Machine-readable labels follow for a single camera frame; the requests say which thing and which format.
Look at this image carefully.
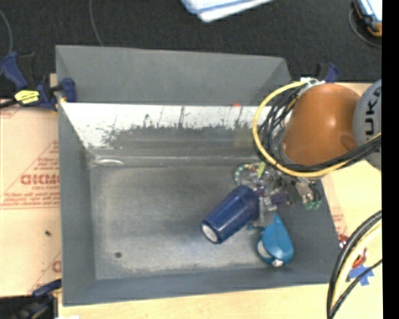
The light blue and white toy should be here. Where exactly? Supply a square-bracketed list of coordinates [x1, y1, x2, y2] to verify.
[255, 212, 295, 268]

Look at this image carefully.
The clear glass with coloured dots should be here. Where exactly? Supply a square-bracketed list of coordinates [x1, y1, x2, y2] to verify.
[232, 162, 270, 192]

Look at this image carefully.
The dark blue cup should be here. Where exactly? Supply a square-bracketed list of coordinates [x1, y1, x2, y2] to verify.
[199, 184, 261, 245]

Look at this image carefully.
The brown cardboard board red print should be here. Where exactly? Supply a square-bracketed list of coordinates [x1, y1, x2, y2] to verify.
[0, 97, 63, 299]

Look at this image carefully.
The grey metal bin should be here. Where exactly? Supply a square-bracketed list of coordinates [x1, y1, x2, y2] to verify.
[55, 44, 342, 307]

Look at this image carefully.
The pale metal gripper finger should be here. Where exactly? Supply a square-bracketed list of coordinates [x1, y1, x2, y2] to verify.
[254, 196, 276, 229]
[249, 179, 273, 196]

